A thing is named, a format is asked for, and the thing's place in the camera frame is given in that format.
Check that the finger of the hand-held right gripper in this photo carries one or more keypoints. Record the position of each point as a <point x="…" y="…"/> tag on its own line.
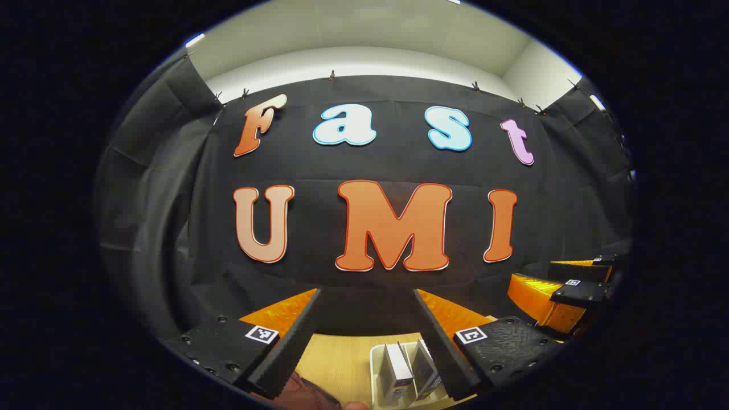
<point x="578" y="271"/>
<point x="586" y="293"/>

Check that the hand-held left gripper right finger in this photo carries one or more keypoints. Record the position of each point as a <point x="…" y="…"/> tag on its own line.
<point x="441" y="353"/>

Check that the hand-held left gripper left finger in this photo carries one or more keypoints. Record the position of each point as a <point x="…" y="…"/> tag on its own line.
<point x="296" y="341"/>

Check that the blue cover book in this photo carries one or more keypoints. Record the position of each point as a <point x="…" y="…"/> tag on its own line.
<point x="426" y="364"/>

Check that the white portrait cover book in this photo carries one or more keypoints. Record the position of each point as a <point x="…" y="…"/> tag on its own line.
<point x="397" y="364"/>

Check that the maroon schoolbag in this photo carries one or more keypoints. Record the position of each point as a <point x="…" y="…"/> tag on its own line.
<point x="302" y="393"/>

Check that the white bookshelf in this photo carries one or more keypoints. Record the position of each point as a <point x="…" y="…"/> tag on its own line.
<point x="375" y="370"/>

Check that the ceiling light panel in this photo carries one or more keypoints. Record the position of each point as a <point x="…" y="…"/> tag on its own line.
<point x="195" y="40"/>
<point x="597" y="102"/>

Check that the black backdrop cloth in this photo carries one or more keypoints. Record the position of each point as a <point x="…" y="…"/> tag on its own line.
<point x="398" y="165"/>

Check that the row of small cloth clips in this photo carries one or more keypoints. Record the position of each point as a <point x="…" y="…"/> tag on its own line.
<point x="331" y="76"/>

